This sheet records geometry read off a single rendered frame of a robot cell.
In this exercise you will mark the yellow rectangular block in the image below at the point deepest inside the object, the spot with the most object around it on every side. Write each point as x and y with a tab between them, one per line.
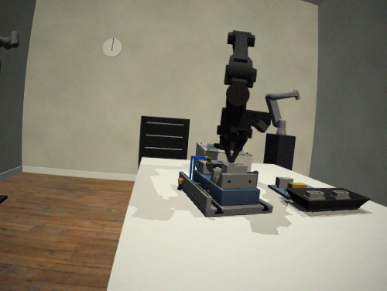
297	185

